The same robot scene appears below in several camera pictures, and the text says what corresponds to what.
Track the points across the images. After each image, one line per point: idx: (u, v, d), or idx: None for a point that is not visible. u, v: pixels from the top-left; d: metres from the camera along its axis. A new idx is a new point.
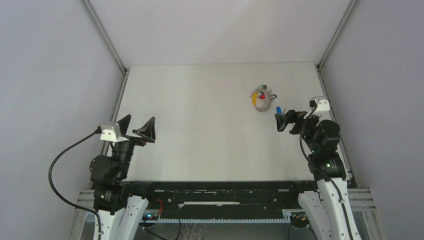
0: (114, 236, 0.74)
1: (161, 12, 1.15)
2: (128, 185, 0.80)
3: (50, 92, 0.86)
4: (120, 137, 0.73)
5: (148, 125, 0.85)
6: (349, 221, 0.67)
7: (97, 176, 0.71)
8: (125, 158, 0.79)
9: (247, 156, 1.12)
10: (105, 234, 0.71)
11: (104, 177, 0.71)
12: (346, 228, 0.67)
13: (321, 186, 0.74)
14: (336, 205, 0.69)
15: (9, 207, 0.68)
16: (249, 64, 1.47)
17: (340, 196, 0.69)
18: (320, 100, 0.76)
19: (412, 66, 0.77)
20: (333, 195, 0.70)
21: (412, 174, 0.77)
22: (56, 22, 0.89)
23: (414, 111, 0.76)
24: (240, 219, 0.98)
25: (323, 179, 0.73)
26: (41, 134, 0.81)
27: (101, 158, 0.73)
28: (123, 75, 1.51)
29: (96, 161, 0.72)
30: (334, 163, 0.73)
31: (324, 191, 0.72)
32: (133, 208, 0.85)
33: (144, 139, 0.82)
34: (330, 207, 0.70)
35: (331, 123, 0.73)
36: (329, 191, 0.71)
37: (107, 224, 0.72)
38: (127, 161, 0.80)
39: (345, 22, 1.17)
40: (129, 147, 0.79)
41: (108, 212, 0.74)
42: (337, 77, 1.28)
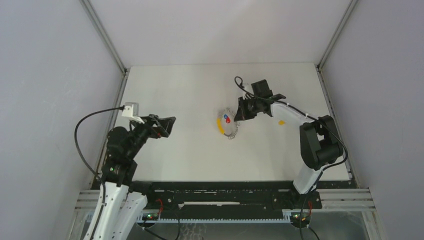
0: (115, 212, 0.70)
1: (161, 12, 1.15)
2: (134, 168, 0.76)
3: (50, 93, 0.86)
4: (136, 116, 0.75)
5: (169, 120, 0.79)
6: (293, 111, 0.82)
7: (111, 142, 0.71)
8: (140, 140, 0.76)
9: (247, 156, 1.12)
10: (107, 207, 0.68)
11: (118, 144, 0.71)
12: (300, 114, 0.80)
13: (273, 111, 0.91)
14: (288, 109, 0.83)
15: (9, 208, 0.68)
16: (249, 64, 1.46)
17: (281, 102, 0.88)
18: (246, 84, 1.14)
19: (411, 66, 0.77)
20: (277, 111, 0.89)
21: (411, 175, 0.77)
22: (56, 23, 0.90)
23: (413, 112, 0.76)
24: (240, 219, 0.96)
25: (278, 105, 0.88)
26: (40, 135, 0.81)
27: (118, 131, 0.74)
28: (123, 75, 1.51)
29: (114, 130, 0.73)
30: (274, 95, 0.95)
31: (276, 110, 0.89)
32: (132, 202, 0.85)
33: (159, 129, 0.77)
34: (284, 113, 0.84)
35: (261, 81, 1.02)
36: (277, 103, 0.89)
37: (113, 191, 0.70)
38: (141, 143, 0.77)
39: (345, 22, 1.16)
40: (145, 130, 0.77)
41: (113, 185, 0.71)
42: (337, 78, 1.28)
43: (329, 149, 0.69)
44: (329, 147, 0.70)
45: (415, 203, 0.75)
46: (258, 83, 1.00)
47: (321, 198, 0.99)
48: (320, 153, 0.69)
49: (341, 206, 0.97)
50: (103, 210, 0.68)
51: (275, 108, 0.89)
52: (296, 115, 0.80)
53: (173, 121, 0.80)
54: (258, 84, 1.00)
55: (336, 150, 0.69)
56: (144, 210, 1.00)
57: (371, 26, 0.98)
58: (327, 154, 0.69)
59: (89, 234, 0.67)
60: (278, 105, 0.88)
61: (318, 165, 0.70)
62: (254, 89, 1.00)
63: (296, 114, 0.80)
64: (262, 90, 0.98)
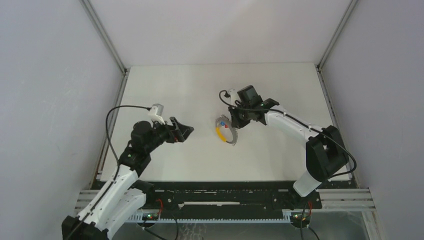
0: (121, 192, 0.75)
1: (161, 12, 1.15)
2: (146, 161, 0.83)
3: (50, 93, 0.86)
4: (159, 116, 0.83)
5: (187, 128, 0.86)
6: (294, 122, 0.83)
7: (135, 132, 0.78)
8: (159, 139, 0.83)
9: (247, 156, 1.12)
10: (116, 184, 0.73)
11: (141, 135, 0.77)
12: (301, 125, 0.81)
13: (269, 120, 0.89)
14: (289, 121, 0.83)
15: (10, 207, 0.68)
16: (249, 64, 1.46)
17: (279, 111, 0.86)
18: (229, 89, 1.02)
19: (410, 65, 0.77)
20: (274, 120, 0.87)
21: (411, 174, 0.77)
22: (56, 22, 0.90)
23: (413, 112, 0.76)
24: (240, 219, 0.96)
25: (274, 114, 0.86)
26: (41, 134, 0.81)
27: (144, 124, 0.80)
28: (123, 75, 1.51)
29: (141, 122, 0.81)
30: (266, 102, 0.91)
31: (272, 120, 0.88)
32: (131, 196, 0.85)
33: (177, 133, 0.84)
34: (284, 124, 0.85)
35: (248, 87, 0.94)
36: (272, 112, 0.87)
37: (125, 171, 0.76)
38: (159, 142, 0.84)
39: (345, 22, 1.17)
40: (166, 132, 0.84)
41: (127, 168, 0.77)
42: (336, 78, 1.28)
43: (335, 161, 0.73)
44: (336, 158, 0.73)
45: (415, 203, 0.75)
46: (246, 89, 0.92)
47: (322, 198, 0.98)
48: (328, 167, 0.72)
49: (341, 206, 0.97)
50: (111, 186, 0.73)
51: (270, 117, 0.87)
52: (297, 127, 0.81)
53: (190, 131, 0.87)
54: (247, 91, 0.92)
55: (342, 160, 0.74)
56: (143, 210, 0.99)
57: (371, 26, 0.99)
58: (334, 166, 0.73)
59: (90, 206, 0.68)
60: (274, 115, 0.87)
61: (324, 179, 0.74)
62: (242, 98, 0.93)
63: (298, 126, 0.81)
64: (251, 97, 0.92)
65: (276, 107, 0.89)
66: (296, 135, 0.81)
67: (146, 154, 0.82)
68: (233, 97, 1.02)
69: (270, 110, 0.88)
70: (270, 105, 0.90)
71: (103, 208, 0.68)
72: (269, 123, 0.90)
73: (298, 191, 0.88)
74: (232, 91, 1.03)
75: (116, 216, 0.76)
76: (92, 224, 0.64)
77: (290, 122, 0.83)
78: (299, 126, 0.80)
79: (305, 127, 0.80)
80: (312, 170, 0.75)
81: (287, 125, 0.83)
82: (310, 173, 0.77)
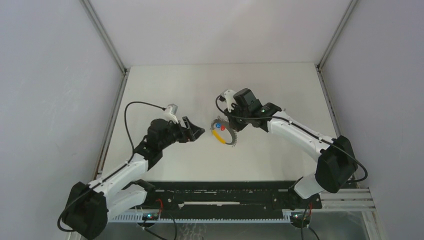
0: (130, 176, 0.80)
1: (161, 11, 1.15)
2: (158, 158, 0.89)
3: (50, 93, 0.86)
4: (172, 115, 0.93)
5: (198, 128, 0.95)
6: (302, 132, 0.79)
7: (152, 128, 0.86)
8: (173, 136, 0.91)
9: (247, 156, 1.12)
10: (130, 167, 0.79)
11: (157, 131, 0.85)
12: (310, 136, 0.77)
13: (271, 127, 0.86)
14: (297, 130, 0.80)
15: (10, 207, 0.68)
16: (249, 64, 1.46)
17: (285, 120, 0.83)
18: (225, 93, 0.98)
19: (410, 65, 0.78)
20: (279, 129, 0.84)
21: (411, 174, 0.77)
22: (56, 22, 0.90)
23: (413, 112, 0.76)
24: (240, 219, 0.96)
25: (276, 121, 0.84)
26: (41, 134, 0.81)
27: (161, 122, 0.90)
28: (123, 75, 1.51)
29: (157, 120, 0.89)
30: (266, 107, 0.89)
31: (276, 127, 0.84)
32: (134, 191, 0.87)
33: (189, 132, 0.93)
34: (291, 134, 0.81)
35: (245, 92, 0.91)
36: (276, 120, 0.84)
37: (138, 159, 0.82)
38: (172, 139, 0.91)
39: (345, 22, 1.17)
40: (179, 131, 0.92)
41: (141, 157, 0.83)
42: (337, 78, 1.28)
43: (347, 172, 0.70)
44: (347, 169, 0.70)
45: (414, 203, 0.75)
46: (245, 94, 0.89)
47: (321, 198, 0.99)
48: (340, 179, 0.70)
49: (341, 206, 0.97)
50: (125, 167, 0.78)
51: (274, 125, 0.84)
52: (306, 138, 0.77)
53: (201, 131, 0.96)
54: (246, 96, 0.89)
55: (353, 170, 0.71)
56: (144, 210, 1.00)
57: (371, 26, 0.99)
58: (345, 177, 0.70)
59: (103, 178, 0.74)
60: (279, 124, 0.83)
61: (336, 191, 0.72)
62: (240, 102, 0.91)
63: (307, 137, 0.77)
64: (249, 102, 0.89)
65: (278, 115, 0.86)
66: (305, 147, 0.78)
67: (160, 150, 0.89)
68: (228, 100, 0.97)
69: (273, 118, 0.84)
70: (271, 110, 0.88)
71: (114, 184, 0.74)
72: (271, 131, 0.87)
73: (299, 193, 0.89)
74: (226, 93, 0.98)
75: (117, 201, 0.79)
76: (101, 192, 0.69)
77: (297, 132, 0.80)
78: (308, 136, 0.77)
79: (315, 137, 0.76)
80: (323, 182, 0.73)
81: (295, 135, 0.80)
82: (320, 184, 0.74)
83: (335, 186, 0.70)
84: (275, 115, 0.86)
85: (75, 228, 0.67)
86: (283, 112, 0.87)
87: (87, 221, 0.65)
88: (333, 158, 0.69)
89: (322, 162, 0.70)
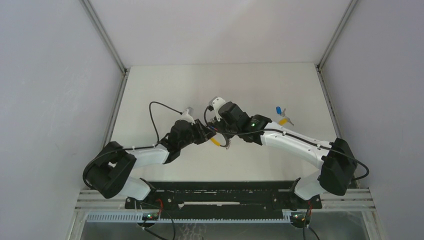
0: (151, 156, 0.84)
1: (161, 12, 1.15)
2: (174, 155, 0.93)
3: (50, 93, 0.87)
4: (188, 116, 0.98)
5: (210, 130, 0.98)
6: (300, 141, 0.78)
7: (175, 127, 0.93)
8: (192, 136, 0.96)
9: (247, 157, 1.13)
10: (155, 148, 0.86)
11: (179, 130, 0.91)
12: (308, 144, 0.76)
13: (265, 142, 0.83)
14: (295, 141, 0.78)
15: (10, 207, 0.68)
16: (249, 64, 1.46)
17: (280, 131, 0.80)
18: (214, 101, 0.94)
19: (411, 65, 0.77)
20: (275, 141, 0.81)
21: (412, 175, 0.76)
22: (56, 22, 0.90)
23: (413, 111, 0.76)
24: (240, 219, 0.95)
25: (269, 135, 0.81)
26: (41, 134, 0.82)
27: (184, 121, 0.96)
28: (123, 75, 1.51)
29: (181, 121, 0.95)
30: (255, 119, 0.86)
31: (271, 141, 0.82)
32: (141, 182, 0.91)
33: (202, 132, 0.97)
34: (289, 145, 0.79)
35: (230, 105, 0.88)
36: (269, 132, 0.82)
37: (162, 148, 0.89)
38: (191, 139, 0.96)
39: (345, 21, 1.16)
40: (197, 131, 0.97)
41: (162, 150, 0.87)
42: (337, 78, 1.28)
43: (350, 174, 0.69)
44: (350, 171, 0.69)
45: (415, 203, 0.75)
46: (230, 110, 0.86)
47: (321, 198, 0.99)
48: (345, 182, 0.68)
49: (341, 206, 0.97)
50: (152, 148, 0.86)
51: (268, 138, 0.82)
52: (305, 146, 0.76)
53: (212, 134, 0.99)
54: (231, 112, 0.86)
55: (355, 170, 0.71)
56: (144, 210, 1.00)
57: (371, 26, 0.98)
58: (349, 179, 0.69)
59: (135, 147, 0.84)
60: (274, 136, 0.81)
61: (343, 193, 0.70)
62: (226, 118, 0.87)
63: (306, 146, 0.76)
64: (237, 117, 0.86)
65: (270, 126, 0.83)
66: (304, 155, 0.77)
67: (177, 148, 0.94)
68: (217, 109, 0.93)
69: (265, 131, 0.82)
70: (260, 122, 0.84)
71: (141, 154, 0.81)
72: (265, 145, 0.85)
73: (296, 192, 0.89)
74: (215, 102, 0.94)
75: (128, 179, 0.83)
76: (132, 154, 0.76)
77: (295, 142, 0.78)
78: (307, 145, 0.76)
79: (314, 146, 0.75)
80: (328, 187, 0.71)
81: (295, 146, 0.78)
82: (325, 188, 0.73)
83: (340, 189, 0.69)
84: (266, 127, 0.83)
85: (94, 183, 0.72)
86: (274, 123, 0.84)
87: (109, 175, 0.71)
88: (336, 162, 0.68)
89: (325, 169, 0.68)
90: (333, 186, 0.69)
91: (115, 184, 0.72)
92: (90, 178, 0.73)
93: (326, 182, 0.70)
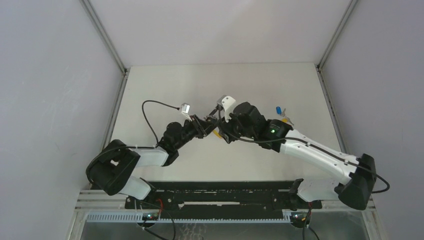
0: (151, 158, 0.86)
1: (161, 12, 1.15)
2: (173, 156, 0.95)
3: (50, 92, 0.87)
4: (186, 113, 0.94)
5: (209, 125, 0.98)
6: (327, 155, 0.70)
7: (167, 132, 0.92)
8: (188, 136, 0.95)
9: (247, 157, 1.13)
10: (156, 150, 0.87)
11: (172, 136, 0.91)
12: (334, 158, 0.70)
13: (284, 150, 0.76)
14: (320, 155, 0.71)
15: (10, 207, 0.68)
16: (249, 64, 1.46)
17: (304, 142, 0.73)
18: (223, 100, 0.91)
19: (411, 64, 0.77)
20: (298, 152, 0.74)
21: (412, 174, 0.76)
22: (56, 22, 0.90)
23: (413, 111, 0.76)
24: (240, 219, 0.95)
25: (292, 144, 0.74)
26: (41, 134, 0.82)
27: (176, 124, 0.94)
28: (123, 75, 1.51)
29: (172, 124, 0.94)
30: (274, 125, 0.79)
31: (290, 149, 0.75)
32: (142, 182, 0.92)
33: (200, 129, 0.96)
34: (313, 158, 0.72)
35: (247, 106, 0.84)
36: (291, 141, 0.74)
37: (162, 150, 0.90)
38: (188, 138, 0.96)
39: (345, 21, 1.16)
40: (194, 129, 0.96)
41: (161, 153, 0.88)
42: (337, 77, 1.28)
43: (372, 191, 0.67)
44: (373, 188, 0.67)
45: (415, 203, 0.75)
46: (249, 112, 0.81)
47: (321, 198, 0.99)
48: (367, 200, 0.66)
49: (341, 206, 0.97)
50: (153, 149, 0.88)
51: (289, 147, 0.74)
52: (331, 161, 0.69)
53: (213, 128, 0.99)
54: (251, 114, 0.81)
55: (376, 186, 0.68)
56: (144, 210, 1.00)
57: (371, 26, 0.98)
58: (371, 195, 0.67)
59: (138, 145, 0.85)
60: (297, 146, 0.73)
61: (364, 208, 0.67)
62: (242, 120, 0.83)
63: (332, 160, 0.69)
64: (255, 120, 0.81)
65: (291, 135, 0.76)
66: (328, 170, 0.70)
67: (175, 150, 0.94)
68: (227, 108, 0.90)
69: (287, 139, 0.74)
70: (281, 129, 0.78)
71: (142, 154, 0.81)
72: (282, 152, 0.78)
73: (300, 188, 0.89)
74: (225, 100, 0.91)
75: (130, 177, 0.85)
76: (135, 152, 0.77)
77: (319, 154, 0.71)
78: (333, 159, 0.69)
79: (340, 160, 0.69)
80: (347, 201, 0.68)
81: (318, 158, 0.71)
82: (344, 201, 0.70)
83: (360, 206, 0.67)
84: (287, 134, 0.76)
85: (97, 181, 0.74)
86: (296, 131, 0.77)
87: (112, 173, 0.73)
88: (364, 182, 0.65)
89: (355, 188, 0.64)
90: (355, 202, 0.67)
91: (118, 180, 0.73)
92: (92, 174, 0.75)
93: (348, 198, 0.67)
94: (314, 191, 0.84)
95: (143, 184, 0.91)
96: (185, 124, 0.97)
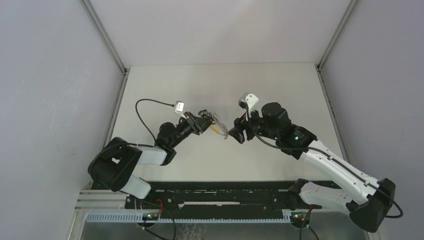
0: (151, 157, 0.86)
1: (162, 11, 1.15)
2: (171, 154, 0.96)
3: (50, 92, 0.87)
4: (179, 112, 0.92)
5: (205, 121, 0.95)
6: (349, 173, 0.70)
7: (161, 133, 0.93)
8: (183, 134, 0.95)
9: (247, 157, 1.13)
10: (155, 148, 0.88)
11: (165, 136, 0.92)
12: (354, 177, 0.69)
13: (304, 159, 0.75)
14: (340, 169, 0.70)
15: (10, 206, 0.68)
16: (249, 64, 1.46)
17: (327, 156, 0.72)
18: (246, 98, 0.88)
19: (411, 64, 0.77)
20: (319, 163, 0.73)
21: (412, 174, 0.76)
22: (56, 22, 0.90)
23: (414, 111, 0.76)
24: (240, 219, 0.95)
25: (315, 153, 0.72)
26: (41, 134, 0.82)
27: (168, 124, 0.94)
28: (123, 75, 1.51)
29: (166, 124, 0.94)
30: (299, 132, 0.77)
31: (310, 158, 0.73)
32: (142, 182, 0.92)
33: (195, 126, 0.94)
34: (332, 173, 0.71)
35: (278, 108, 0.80)
36: (313, 152, 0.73)
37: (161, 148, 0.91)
38: (183, 136, 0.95)
39: (345, 21, 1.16)
40: (189, 127, 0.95)
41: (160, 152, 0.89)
42: (337, 78, 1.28)
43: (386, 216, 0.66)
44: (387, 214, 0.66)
45: (416, 203, 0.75)
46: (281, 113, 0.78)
47: None
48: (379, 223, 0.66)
49: None
50: (153, 147, 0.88)
51: (310, 157, 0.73)
52: (350, 179, 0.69)
53: (210, 123, 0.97)
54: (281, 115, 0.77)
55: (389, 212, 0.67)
56: (143, 210, 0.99)
57: (371, 26, 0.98)
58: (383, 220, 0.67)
59: (139, 143, 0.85)
60: (318, 157, 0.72)
61: (374, 231, 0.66)
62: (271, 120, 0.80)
63: (352, 178, 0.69)
64: (282, 124, 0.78)
65: (312, 144, 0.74)
66: (345, 187, 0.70)
67: (171, 149, 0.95)
68: (250, 107, 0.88)
69: (310, 149, 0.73)
70: (304, 138, 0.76)
71: (144, 151, 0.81)
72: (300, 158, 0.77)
73: (305, 190, 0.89)
74: (249, 98, 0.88)
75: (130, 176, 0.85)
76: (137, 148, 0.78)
77: (340, 170, 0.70)
78: (352, 177, 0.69)
79: (360, 179, 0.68)
80: (357, 220, 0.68)
81: (336, 172, 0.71)
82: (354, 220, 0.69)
83: (370, 228, 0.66)
84: (310, 144, 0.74)
85: (99, 178, 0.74)
86: (320, 142, 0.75)
87: (116, 169, 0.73)
88: (381, 206, 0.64)
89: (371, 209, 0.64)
90: (366, 223, 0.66)
91: (121, 177, 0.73)
92: (95, 173, 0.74)
93: (360, 217, 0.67)
94: (319, 196, 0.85)
95: (143, 183, 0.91)
96: (180, 123, 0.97)
